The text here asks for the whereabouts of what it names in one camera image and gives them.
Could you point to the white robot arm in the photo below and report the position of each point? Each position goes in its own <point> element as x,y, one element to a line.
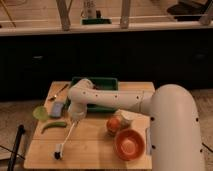
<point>176,143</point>

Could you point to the green tray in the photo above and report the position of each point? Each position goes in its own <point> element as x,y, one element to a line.
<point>102,83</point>

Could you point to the green pea pod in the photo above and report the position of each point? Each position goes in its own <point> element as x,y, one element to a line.
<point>60,124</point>

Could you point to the black stand pole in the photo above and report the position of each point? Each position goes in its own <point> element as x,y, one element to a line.
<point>14,153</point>

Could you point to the white handled dish brush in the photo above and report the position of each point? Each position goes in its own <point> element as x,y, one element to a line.
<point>58,154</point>

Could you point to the light green cup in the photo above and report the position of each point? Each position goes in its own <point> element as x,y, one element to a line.
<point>40,113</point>

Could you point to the metal spoon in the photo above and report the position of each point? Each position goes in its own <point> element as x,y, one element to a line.
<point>56,94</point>

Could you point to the orange fruit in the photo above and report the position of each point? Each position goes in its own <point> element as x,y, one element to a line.
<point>113,125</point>

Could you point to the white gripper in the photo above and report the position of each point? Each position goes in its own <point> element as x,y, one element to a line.
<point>77,112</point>

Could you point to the white bottle on green base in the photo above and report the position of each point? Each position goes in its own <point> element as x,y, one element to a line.
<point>91,15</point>

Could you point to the orange bowl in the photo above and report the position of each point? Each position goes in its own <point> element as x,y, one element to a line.
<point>129,145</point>

